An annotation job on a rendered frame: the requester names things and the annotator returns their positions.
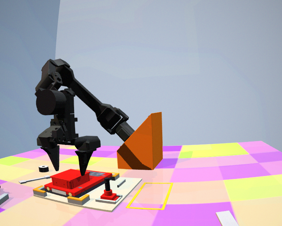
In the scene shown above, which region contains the black and red joystick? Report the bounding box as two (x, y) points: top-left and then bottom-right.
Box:
(101, 177), (119, 201)

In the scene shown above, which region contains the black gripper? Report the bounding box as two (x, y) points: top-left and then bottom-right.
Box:
(37, 114), (101, 176)

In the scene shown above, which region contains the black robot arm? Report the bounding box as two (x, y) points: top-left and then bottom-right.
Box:
(35, 59), (135, 149)

